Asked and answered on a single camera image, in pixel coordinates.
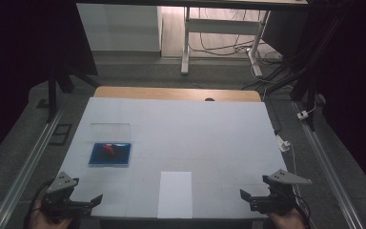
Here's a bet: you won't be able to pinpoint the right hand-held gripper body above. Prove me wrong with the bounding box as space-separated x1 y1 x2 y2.
249 169 313 215

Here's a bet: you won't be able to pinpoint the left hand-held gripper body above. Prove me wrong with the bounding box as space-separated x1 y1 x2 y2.
40 172 93 219

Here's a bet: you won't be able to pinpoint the blue ink pad box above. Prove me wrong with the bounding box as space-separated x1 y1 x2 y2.
88 122 133 168

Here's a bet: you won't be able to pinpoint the red stamp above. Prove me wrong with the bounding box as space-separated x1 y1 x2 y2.
102 144 117 156

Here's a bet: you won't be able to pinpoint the white paper sheet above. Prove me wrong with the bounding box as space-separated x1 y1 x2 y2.
156 171 193 219

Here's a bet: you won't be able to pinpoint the person's right hand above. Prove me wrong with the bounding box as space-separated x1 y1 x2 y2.
266 207 306 229

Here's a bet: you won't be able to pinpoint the person's left hand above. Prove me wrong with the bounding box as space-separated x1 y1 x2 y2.
30 202 74 229

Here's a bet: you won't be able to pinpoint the white foam board mat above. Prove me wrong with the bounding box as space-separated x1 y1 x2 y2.
58 96 289 221

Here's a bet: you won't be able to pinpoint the white power adapter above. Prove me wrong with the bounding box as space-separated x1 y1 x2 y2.
296 109 310 121

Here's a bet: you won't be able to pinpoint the black metal stand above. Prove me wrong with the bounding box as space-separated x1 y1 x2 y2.
36 61 100 124
266 0 327 132

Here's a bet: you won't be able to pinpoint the wooden table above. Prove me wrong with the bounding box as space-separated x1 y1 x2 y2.
92 85 262 103

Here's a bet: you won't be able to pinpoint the white cabinet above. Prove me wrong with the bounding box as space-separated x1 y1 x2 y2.
75 3 163 53

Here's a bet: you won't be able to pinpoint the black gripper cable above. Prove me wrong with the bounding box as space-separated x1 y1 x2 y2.
23 178 55 229
294 184 313 229

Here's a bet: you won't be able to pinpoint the aluminium rail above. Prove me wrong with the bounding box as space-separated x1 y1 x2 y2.
0 104 65 229
293 100 366 229

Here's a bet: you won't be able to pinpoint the white plug with cable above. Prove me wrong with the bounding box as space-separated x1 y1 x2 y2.
277 135 300 194

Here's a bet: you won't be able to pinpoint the black floor socket frame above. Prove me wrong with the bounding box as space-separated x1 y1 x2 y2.
48 123 73 147

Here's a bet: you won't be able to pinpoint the black floor cables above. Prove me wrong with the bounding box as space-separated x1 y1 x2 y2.
189 9 284 66

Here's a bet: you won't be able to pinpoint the white desk frame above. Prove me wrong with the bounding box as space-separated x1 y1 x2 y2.
180 6 272 78

